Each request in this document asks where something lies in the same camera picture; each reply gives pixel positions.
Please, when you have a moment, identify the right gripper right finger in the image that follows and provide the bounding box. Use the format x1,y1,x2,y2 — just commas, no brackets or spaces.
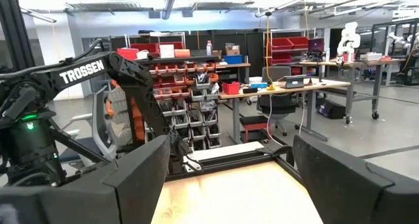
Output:
292,134,419,224

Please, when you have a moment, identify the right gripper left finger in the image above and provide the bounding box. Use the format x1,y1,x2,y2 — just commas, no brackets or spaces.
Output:
0,134,172,224

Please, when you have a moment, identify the orange object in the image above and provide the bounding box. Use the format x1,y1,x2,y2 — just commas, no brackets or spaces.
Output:
130,98,145,142

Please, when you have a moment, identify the grey office chair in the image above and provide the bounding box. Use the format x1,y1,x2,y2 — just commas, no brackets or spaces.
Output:
60,86,118,162

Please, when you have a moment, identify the black floor box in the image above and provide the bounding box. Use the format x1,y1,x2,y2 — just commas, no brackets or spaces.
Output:
316,98,348,120

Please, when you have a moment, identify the parts bin rack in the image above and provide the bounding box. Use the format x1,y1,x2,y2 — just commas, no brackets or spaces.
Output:
116,30,223,151

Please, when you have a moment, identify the black office chair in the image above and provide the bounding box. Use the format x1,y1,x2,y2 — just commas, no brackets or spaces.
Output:
257,65,301,136

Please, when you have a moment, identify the red black step stool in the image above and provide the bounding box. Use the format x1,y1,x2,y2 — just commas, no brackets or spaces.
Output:
239,115,272,143

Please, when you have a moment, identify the wooden top desk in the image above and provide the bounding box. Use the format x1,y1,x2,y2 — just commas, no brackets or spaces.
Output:
217,77,352,143

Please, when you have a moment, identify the grey tablet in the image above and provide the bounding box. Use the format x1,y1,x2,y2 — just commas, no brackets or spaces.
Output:
284,75,307,89

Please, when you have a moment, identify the rolling workbench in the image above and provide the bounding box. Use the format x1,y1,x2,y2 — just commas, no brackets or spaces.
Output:
299,56,407,125

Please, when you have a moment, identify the red plastic bin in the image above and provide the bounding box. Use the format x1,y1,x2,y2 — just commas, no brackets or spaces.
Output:
222,82,241,96

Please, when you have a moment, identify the red bin shelf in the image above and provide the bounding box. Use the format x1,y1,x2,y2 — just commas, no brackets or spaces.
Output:
263,27,325,67

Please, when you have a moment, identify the blue plastic bin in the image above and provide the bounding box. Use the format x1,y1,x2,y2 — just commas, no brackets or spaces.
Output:
223,55,244,65

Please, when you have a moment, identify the cardboard box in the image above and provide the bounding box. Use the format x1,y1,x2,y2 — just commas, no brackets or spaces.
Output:
225,43,241,56

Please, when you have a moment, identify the silver arm base bracket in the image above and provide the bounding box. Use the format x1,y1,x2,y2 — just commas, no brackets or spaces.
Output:
183,155,204,172

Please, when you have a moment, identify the hanging yellow cable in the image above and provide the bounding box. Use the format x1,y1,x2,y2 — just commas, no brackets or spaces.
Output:
264,11,276,92

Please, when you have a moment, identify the black frame cell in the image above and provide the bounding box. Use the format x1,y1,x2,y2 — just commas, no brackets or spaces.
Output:
371,18,419,86

